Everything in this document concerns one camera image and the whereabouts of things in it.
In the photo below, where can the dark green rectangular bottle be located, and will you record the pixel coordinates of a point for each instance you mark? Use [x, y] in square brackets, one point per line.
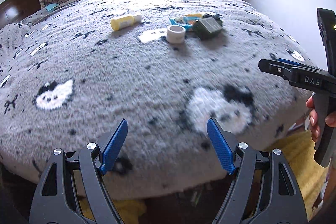
[208, 27]

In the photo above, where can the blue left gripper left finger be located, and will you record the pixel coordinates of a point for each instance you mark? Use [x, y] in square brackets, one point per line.
[110, 147]

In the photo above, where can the yellow bottle white cap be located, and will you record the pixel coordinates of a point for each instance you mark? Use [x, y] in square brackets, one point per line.
[124, 22]

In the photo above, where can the dark wooden headboard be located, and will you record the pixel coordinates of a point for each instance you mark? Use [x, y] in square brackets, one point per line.
[13, 11]

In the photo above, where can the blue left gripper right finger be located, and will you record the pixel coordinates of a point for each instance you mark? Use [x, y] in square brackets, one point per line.
[224, 143]

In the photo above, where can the small teal item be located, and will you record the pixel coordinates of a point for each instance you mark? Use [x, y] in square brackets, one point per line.
[51, 7]

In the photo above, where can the small yellow tube bottle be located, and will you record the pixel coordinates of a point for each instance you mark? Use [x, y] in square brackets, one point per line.
[198, 15]

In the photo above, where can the grey fluffy cat-pattern blanket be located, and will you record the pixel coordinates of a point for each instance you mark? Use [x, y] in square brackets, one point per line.
[67, 78]

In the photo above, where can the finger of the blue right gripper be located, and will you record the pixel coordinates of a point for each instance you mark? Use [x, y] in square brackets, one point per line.
[293, 63]

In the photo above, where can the person's right hand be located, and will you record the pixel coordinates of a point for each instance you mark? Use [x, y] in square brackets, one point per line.
[313, 120]

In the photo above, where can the blue snack wrapper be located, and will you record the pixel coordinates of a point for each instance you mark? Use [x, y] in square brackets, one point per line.
[186, 22]

